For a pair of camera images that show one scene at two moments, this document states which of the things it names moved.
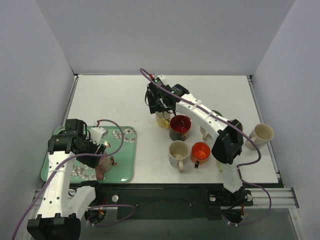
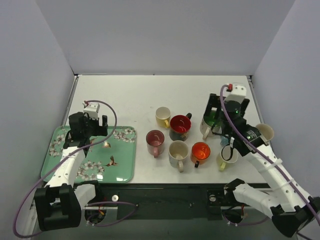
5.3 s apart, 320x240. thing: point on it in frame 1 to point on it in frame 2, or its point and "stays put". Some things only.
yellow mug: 161,120 stays put
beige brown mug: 261,134 stays put
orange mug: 200,152 stays put
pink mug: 106,163 to 155,140
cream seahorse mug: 178,151 stays put
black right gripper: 156,106 to 213,100
